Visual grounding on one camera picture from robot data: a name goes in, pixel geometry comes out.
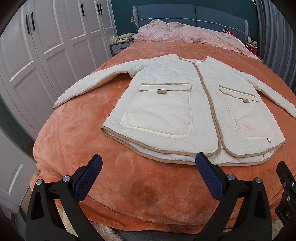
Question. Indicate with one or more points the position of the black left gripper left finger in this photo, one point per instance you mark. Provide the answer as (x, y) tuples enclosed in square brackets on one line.
[(43, 221)]

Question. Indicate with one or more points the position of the cream quilted jacket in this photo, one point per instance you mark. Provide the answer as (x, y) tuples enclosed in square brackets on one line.
[(175, 108)]

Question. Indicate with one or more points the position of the orange plush bed blanket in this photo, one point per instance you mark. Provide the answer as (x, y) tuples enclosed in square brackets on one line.
[(133, 192)]

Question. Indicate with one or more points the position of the folded cloths on nightstand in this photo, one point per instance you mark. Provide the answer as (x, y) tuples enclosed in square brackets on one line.
[(122, 38)]

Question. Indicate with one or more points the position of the dark grey nightstand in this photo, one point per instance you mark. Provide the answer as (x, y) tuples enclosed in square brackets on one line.
[(118, 47)]

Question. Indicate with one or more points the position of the pink floral quilt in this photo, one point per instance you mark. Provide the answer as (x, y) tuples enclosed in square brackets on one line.
[(158, 30)]

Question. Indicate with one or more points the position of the white panelled wardrobe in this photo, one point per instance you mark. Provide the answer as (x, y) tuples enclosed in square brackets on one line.
[(47, 47)]

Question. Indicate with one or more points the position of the grey curtain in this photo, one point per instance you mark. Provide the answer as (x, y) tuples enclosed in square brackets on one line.
[(276, 42)]

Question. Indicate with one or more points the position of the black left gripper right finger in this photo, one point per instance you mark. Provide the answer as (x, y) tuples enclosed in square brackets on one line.
[(243, 212)]

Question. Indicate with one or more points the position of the red plush toys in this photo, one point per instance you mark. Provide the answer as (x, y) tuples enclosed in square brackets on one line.
[(250, 44)]

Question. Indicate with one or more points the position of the teal upholstered headboard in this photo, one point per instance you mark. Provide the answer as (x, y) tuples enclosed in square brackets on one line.
[(198, 16)]

